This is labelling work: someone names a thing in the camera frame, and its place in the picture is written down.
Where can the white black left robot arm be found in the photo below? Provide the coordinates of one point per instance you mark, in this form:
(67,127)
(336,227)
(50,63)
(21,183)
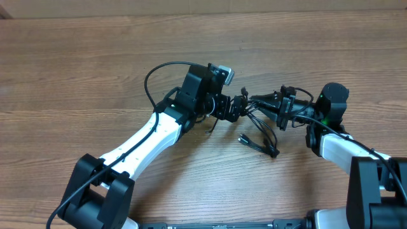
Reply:
(100,190)

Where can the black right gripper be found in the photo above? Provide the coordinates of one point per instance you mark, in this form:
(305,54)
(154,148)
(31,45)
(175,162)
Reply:
(277,97)

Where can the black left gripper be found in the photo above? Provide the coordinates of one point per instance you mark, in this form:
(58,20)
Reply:
(234,111)

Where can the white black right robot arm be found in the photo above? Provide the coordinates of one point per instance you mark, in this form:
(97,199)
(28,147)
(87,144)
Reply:
(376,196)

